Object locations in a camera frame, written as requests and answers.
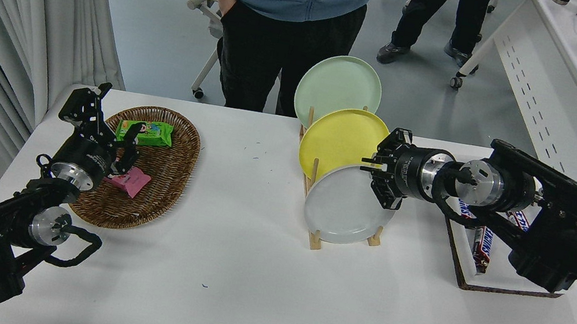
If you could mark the wooden plate rack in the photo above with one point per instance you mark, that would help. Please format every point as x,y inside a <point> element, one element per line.
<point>314,241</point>

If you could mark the green snack packet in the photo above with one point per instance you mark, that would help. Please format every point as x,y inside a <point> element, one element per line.
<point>153,132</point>

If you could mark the pale green plate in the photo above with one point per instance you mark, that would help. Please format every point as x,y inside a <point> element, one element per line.
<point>336,85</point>

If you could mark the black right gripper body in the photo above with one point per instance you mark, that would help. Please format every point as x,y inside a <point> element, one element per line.
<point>410,172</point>

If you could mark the pink snack packet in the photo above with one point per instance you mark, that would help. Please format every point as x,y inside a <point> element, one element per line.
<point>135,183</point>

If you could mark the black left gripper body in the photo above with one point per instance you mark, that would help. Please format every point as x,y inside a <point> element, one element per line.
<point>87,155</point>

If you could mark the grey plate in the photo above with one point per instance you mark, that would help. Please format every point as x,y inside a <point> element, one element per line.
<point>342,209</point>

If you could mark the person in black trousers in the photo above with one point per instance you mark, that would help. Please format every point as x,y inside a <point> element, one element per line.
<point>437,11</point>

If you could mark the white tray with cork base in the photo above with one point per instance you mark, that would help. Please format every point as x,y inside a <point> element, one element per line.
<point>498,276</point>

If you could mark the yellow plate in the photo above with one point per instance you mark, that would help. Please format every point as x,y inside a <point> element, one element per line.
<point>342,139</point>

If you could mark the brown wicker basket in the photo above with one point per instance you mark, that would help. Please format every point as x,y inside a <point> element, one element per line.
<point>163,176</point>

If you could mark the person in blue top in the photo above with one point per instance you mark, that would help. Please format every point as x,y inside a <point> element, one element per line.
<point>287,27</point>

